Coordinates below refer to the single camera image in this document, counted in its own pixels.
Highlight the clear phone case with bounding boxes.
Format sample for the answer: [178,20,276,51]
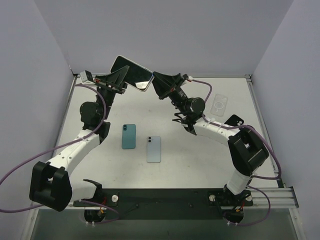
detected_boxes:
[210,93,228,117]

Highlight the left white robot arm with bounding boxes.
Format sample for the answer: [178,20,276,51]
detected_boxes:
[29,65,130,212]

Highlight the purple cable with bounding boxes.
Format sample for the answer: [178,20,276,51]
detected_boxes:
[0,83,121,225]
[191,78,283,228]

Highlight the teal phone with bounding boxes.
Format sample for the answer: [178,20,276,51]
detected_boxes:
[121,124,137,150]

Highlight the beige phone case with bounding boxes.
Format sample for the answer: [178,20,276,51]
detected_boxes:
[133,74,154,92]

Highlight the black phone case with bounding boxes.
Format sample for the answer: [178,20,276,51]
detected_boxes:
[225,114,245,127]

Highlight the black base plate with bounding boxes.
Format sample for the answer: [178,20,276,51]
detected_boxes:
[72,187,255,221]

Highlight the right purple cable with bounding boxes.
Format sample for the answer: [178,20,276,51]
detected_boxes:
[191,78,283,228]

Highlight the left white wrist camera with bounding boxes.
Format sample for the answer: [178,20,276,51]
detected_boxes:
[80,70,95,86]

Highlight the light blue phone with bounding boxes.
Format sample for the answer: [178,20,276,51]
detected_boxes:
[146,136,162,164]

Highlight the aluminium front rail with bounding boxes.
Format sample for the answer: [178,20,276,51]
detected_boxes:
[29,187,300,211]

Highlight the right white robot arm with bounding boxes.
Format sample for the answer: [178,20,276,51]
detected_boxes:
[152,71,269,196]

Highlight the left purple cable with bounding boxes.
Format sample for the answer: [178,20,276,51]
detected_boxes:
[0,83,121,225]

